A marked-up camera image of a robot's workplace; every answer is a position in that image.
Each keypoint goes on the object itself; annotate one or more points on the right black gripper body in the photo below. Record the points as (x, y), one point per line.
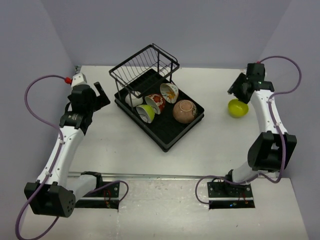
(237, 88)

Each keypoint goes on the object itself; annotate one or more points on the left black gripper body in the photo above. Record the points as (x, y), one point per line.
(91, 105)

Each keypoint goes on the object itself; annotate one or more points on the yellow green bowl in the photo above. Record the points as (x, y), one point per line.
(237, 109)

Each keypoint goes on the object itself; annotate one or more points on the green white bowl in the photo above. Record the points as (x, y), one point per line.
(146, 113)

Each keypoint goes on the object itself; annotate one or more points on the red floral bowl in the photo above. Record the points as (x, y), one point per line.
(156, 101)

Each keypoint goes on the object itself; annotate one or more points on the white orange leaf bowl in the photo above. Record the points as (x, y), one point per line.
(170, 92)

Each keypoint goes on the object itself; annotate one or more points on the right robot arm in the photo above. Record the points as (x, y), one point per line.
(274, 146)

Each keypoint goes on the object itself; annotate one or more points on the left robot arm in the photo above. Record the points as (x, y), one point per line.
(50, 195)

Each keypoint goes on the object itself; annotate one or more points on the white lobed bowl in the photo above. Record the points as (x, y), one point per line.
(133, 101)

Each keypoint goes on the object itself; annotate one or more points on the brown ceramic bowl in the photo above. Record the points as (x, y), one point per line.
(185, 111)

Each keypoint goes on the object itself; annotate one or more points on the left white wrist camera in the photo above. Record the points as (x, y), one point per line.
(78, 79)

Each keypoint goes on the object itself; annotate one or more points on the black wire dish rack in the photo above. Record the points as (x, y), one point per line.
(147, 94)

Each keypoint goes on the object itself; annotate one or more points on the aluminium rail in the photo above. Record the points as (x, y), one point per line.
(150, 176)

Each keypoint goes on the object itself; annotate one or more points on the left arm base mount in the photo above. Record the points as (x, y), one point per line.
(107, 198)

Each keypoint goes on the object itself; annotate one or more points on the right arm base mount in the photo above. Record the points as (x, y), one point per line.
(222, 195)

